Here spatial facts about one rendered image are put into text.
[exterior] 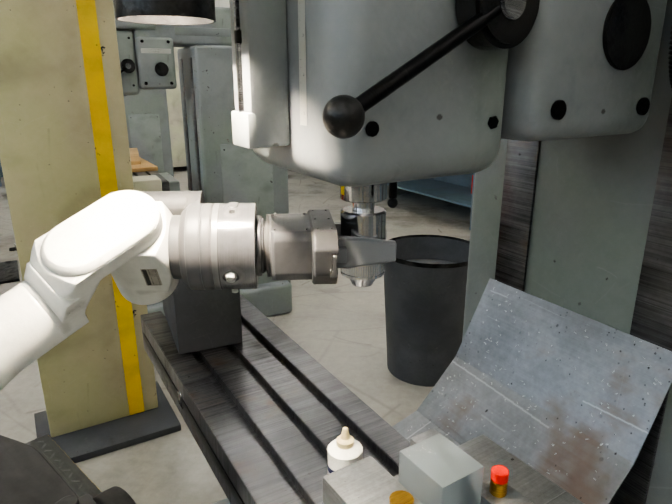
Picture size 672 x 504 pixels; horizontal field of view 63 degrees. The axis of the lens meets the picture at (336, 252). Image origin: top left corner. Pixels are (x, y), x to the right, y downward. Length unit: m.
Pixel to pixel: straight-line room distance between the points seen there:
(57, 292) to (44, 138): 1.68
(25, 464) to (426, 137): 1.24
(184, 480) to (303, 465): 1.49
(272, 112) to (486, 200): 0.55
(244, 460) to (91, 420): 1.81
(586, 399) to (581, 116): 0.41
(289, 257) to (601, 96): 0.34
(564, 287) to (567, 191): 0.14
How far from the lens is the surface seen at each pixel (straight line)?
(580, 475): 0.83
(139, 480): 2.29
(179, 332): 1.05
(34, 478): 1.45
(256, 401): 0.90
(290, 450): 0.80
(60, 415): 2.53
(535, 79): 0.54
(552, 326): 0.89
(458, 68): 0.49
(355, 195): 0.54
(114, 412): 2.57
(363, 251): 0.55
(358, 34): 0.43
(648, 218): 0.79
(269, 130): 0.49
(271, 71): 0.49
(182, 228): 0.54
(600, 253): 0.84
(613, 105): 0.62
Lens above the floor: 1.40
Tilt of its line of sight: 18 degrees down
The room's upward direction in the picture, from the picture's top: straight up
